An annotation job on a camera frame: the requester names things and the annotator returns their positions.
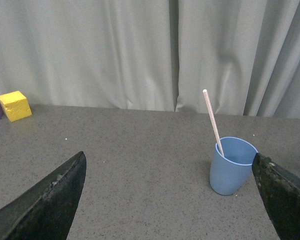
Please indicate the grey curtain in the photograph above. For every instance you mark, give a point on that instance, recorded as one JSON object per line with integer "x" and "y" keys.
{"x": 154, "y": 54}

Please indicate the pale pink chopstick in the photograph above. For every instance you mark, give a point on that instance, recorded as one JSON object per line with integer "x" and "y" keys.
{"x": 212, "y": 120}

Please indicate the blue plastic cup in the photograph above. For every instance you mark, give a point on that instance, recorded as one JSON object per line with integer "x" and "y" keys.
{"x": 229, "y": 170}

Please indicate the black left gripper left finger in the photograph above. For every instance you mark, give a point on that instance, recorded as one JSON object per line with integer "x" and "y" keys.
{"x": 46, "y": 211}

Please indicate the yellow foam cube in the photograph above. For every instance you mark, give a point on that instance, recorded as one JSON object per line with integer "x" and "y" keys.
{"x": 15, "y": 106}

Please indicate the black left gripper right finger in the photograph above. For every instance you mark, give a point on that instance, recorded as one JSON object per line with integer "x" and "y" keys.
{"x": 280, "y": 192}

